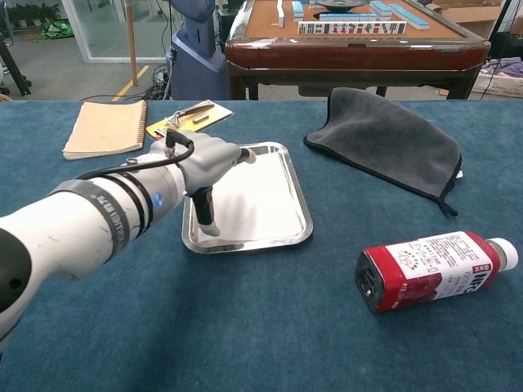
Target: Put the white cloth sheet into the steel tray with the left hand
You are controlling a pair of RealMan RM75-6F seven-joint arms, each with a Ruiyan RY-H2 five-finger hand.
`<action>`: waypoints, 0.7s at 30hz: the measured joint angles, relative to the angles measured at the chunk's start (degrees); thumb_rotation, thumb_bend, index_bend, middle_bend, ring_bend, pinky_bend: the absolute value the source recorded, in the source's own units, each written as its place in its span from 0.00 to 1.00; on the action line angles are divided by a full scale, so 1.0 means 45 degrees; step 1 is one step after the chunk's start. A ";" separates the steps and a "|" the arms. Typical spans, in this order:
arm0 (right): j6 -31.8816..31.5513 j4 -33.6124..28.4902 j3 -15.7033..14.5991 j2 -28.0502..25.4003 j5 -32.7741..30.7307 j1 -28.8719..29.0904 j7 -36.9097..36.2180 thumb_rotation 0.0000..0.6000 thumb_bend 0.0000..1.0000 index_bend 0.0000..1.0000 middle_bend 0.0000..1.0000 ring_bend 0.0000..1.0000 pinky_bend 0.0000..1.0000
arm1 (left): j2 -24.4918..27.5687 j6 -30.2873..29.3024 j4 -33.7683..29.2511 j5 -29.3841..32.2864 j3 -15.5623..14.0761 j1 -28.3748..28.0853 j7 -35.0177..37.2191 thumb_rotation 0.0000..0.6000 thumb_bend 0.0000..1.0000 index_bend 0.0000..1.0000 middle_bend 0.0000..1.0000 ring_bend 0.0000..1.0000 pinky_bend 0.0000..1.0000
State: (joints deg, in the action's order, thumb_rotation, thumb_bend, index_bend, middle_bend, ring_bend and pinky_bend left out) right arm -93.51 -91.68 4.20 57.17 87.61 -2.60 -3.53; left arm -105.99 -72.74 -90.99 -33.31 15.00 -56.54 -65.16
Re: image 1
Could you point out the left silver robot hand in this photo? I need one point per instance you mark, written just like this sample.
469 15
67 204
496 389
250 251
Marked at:
208 159

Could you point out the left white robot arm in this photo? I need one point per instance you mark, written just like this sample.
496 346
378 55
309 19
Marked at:
69 228

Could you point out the silver metal tray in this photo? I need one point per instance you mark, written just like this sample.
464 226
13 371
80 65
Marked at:
304 232

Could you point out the razor in yellow blister pack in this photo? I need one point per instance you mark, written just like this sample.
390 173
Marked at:
204 114

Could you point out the kraft spiral notebook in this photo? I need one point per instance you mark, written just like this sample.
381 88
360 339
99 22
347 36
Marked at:
106 128

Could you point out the wooden pole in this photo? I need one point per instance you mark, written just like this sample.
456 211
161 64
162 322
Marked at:
131 41

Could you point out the blue felt table cover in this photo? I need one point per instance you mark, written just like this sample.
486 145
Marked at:
245 318

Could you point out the grey microfiber cloth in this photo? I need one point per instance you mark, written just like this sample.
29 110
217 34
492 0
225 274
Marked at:
380 143

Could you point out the blue-backed mahjong tile row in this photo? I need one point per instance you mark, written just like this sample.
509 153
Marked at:
297 9
347 16
408 16

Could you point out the brown mahjong table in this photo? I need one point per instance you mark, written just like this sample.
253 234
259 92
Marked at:
351 57

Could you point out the row of face-up mahjong tiles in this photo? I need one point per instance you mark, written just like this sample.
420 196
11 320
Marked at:
351 28

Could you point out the green bag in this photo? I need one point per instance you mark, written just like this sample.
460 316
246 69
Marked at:
57 29

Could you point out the black stand leg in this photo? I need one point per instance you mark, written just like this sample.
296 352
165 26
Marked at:
14 69

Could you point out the red juice bottle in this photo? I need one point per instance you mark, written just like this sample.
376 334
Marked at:
425 269

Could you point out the white plastic basket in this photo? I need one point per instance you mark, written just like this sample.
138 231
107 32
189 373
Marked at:
498 83

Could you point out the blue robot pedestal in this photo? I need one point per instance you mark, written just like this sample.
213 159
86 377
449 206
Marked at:
196 61

